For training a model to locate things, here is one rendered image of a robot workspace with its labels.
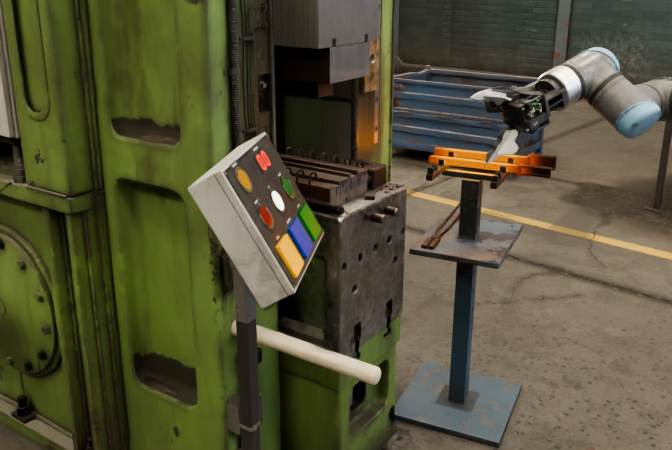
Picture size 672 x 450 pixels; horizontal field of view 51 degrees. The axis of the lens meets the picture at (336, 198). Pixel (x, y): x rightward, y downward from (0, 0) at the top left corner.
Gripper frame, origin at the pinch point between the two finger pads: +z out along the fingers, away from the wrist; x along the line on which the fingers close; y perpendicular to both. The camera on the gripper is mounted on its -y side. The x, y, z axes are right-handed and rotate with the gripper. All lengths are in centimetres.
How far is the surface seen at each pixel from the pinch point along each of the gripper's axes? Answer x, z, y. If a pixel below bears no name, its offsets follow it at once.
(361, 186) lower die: 29, 0, -60
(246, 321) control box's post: 26, 55, -24
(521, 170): 48, -53, -52
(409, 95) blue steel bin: 135, -219, -370
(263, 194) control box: -2.8, 42.8, -17.1
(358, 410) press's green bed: 101, 26, -62
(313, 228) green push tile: 13.2, 32.7, -23.3
